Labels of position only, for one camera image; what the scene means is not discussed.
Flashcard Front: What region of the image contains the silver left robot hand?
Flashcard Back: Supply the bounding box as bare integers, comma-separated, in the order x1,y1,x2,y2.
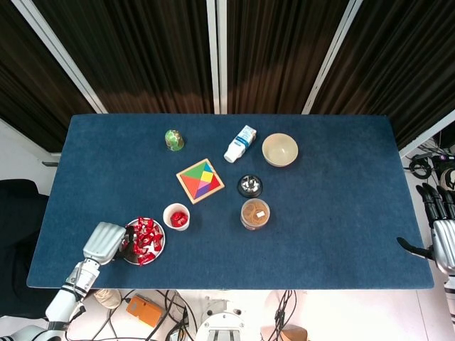
82,222,139,266

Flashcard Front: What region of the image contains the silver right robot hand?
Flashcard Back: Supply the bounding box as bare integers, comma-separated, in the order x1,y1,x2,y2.
397,183,455,274

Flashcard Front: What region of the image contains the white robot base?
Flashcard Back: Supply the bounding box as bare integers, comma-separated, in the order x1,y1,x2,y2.
195,297,249,341

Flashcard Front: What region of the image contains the white paper cup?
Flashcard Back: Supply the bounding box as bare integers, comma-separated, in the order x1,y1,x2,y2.
162,202,191,232

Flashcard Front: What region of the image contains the beige tape roll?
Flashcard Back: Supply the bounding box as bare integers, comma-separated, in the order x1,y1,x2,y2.
94,289,124,309

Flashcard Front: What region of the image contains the round metal plate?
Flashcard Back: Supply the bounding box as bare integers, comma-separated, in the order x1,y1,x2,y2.
122,217,166,266

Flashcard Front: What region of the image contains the white round headset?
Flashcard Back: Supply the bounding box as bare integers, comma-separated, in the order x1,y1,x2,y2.
439,168,455,195

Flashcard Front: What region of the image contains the orange device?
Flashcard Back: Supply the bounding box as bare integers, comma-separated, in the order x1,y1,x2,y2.
126,294,164,328

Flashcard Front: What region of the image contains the black chair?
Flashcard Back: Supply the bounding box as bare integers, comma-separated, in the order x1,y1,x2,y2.
0,179,50,310

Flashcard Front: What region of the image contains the wooden tangram puzzle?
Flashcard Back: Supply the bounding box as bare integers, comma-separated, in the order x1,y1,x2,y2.
176,158,225,205

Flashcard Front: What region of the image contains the blue table cloth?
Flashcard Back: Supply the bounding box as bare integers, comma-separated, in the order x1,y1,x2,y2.
26,113,435,291

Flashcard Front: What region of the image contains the clear rubber band jar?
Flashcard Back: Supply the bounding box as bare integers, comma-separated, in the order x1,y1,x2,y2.
240,198,272,232

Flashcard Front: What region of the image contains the white blue milk carton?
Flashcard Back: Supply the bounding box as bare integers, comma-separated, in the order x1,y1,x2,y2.
223,124,257,164

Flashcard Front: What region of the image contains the dark brown curtain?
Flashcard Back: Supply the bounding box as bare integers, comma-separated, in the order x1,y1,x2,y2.
226,0,348,114
33,0,214,114
311,0,455,150
0,0,95,153

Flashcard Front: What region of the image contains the brown paper object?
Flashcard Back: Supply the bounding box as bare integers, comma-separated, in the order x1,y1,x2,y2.
260,325,309,341

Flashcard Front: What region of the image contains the beige bowl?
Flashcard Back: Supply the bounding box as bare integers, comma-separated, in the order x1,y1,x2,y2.
262,132,299,168

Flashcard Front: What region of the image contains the black coiled cable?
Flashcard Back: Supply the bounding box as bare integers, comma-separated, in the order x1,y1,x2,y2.
408,156,433,180

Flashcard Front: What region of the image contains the black floor cable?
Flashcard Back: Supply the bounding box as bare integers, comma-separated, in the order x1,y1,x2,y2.
102,289,198,341

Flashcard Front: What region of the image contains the white metal frame post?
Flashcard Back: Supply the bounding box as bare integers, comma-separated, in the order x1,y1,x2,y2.
10,0,109,114
397,108,455,159
216,0,228,114
205,0,220,114
301,0,364,115

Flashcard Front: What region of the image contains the black cable bundle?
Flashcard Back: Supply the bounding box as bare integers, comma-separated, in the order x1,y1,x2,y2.
272,289,298,341

